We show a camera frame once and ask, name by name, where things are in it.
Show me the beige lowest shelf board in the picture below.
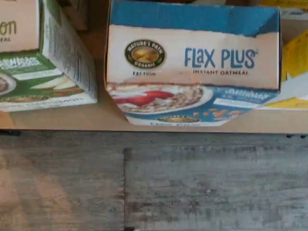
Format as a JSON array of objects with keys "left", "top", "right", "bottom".
[{"left": 0, "top": 26, "right": 308, "bottom": 133}]

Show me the yellow white granola box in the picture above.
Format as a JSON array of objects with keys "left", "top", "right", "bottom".
[{"left": 254, "top": 30, "right": 308, "bottom": 111}]

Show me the green white oatmeal box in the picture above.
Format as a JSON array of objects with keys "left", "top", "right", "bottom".
[{"left": 0, "top": 0, "right": 99, "bottom": 113}]

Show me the blue white Flax Plus box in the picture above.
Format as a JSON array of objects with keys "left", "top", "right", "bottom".
[{"left": 105, "top": 0, "right": 282, "bottom": 127}]

